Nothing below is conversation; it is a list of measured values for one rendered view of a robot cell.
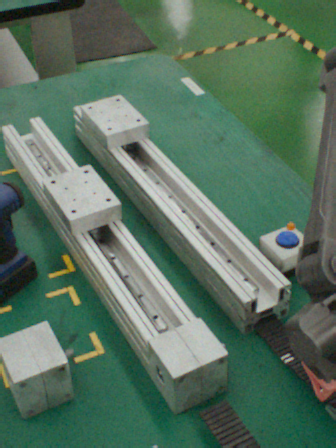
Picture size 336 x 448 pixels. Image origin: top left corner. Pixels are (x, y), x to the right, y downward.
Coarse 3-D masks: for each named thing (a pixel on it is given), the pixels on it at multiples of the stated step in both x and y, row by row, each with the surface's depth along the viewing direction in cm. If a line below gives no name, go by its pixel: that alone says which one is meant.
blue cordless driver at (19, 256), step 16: (0, 192) 123; (16, 192) 125; (0, 208) 122; (16, 208) 125; (0, 224) 125; (0, 240) 127; (0, 256) 129; (16, 256) 132; (0, 272) 129; (16, 272) 131; (32, 272) 135; (0, 288) 129; (16, 288) 133; (0, 304) 131
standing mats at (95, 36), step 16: (96, 0) 462; (112, 0) 461; (80, 16) 441; (96, 16) 440; (112, 16) 439; (128, 16) 440; (80, 32) 421; (96, 32) 420; (112, 32) 419; (128, 32) 418; (80, 48) 402; (96, 48) 402; (112, 48) 401; (128, 48) 400; (144, 48) 401
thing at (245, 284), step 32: (128, 160) 154; (160, 160) 154; (128, 192) 156; (160, 192) 144; (192, 192) 144; (160, 224) 144; (192, 224) 140; (224, 224) 135; (192, 256) 133; (224, 256) 132; (256, 256) 127; (224, 288) 124; (256, 288) 125; (256, 320) 123
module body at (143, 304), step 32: (32, 128) 170; (32, 160) 155; (64, 160) 155; (32, 192) 158; (96, 256) 129; (128, 256) 131; (96, 288) 131; (128, 288) 126; (160, 288) 121; (128, 320) 118; (160, 320) 119; (192, 320) 115
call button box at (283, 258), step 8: (272, 232) 136; (296, 232) 136; (264, 240) 135; (272, 240) 135; (264, 248) 135; (272, 248) 133; (280, 248) 133; (288, 248) 132; (296, 248) 133; (272, 256) 133; (280, 256) 131; (288, 256) 131; (296, 256) 132; (272, 264) 134; (280, 264) 132; (288, 264) 132; (280, 272) 133; (288, 272) 133
